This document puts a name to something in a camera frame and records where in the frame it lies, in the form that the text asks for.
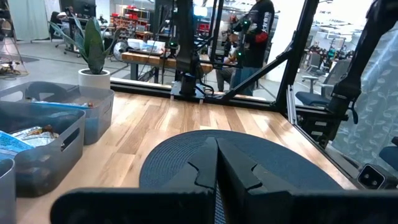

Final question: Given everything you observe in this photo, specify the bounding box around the grey plastic bin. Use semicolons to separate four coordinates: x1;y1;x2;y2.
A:
0;81;114;146
0;101;86;198
0;157;17;224

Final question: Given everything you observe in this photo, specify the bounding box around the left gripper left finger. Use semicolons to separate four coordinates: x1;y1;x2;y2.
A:
161;137;218;189

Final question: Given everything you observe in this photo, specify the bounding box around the red parts shelf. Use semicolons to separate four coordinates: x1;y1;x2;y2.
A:
110;4;152;32

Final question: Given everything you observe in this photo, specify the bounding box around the round dark woven mat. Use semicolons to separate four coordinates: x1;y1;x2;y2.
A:
139;129;345;224

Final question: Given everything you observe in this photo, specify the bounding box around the clear plastic box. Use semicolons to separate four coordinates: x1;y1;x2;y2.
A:
126;37;167;54

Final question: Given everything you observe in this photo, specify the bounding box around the dark blue snack bag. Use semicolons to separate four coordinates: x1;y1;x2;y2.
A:
11;124;60;147

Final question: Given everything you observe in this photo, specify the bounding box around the white round plant pot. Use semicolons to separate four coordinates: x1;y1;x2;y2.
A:
77;68;112;91

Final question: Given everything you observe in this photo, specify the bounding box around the pale green curtain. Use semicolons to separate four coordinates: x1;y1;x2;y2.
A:
7;0;50;42

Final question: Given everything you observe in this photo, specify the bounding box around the green snake plant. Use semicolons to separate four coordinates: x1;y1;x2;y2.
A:
48;17;123;75

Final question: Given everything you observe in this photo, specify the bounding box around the person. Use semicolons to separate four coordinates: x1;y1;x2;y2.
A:
228;0;276;96
55;6;76;37
331;21;398;175
216;55;240;93

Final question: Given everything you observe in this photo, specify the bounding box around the blue chair seat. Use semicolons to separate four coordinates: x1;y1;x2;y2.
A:
377;136;398;172

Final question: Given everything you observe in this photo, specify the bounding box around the blue red-ended granola bar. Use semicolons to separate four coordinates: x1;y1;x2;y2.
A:
30;99;95;110

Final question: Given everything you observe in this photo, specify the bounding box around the silver round fan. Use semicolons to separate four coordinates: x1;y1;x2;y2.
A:
112;40;129;62

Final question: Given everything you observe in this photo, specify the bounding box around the black rig frame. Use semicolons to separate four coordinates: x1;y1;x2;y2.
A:
110;0;358;187

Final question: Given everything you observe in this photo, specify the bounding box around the grey office chair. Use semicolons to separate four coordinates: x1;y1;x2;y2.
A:
295;58;352;108

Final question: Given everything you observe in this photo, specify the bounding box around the blue silver granola bar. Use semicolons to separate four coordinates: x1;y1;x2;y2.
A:
0;130;35;160

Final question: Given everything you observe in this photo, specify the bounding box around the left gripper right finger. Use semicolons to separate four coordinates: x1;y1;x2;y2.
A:
217;138;295;191

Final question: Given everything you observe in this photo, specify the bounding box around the black box white socket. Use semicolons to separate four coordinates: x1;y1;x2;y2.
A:
356;163;389;190

